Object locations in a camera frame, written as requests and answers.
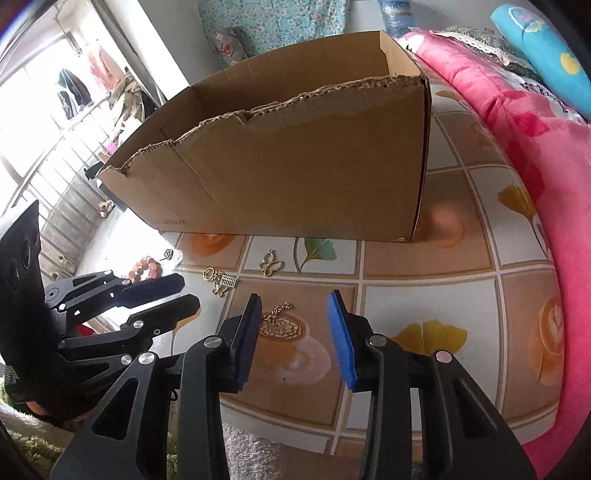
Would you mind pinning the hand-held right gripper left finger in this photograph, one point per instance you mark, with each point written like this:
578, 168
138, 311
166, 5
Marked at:
244, 350

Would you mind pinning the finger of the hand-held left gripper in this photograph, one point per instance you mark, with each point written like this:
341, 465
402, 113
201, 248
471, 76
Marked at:
157, 286
175, 311

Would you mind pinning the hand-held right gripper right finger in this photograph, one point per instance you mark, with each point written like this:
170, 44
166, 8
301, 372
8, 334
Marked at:
344, 341

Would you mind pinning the gold butterfly charm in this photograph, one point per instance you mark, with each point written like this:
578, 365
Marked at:
271, 263

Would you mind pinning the brown cardboard box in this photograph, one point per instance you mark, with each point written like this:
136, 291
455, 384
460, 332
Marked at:
300, 184

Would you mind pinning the tile patterned table cover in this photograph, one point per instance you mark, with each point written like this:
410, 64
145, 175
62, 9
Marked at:
415, 314

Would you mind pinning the pair of sandals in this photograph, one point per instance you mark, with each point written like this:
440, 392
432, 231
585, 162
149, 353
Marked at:
105, 210

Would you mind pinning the white fleece blanket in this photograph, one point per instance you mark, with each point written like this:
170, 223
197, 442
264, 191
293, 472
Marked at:
295, 461

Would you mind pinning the green fluffy rug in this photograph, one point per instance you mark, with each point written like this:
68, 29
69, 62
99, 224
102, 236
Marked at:
23, 443

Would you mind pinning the row of hanging clothes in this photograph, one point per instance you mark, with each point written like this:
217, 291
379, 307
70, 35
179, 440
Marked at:
69, 87

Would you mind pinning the grey patterned pillow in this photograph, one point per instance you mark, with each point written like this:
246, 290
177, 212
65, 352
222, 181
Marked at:
228, 46

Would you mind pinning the pink floral blanket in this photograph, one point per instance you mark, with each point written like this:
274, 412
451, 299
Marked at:
554, 184

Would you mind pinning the teal floral hanging cloth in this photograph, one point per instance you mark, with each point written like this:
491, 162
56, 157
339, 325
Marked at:
277, 23

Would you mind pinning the blue water jug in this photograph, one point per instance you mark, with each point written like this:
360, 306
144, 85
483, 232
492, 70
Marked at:
397, 16

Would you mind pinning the lace trimmed grey pillow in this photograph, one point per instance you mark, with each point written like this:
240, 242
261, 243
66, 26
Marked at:
489, 44

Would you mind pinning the blue cartoon pillow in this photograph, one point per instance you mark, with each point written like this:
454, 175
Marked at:
545, 41

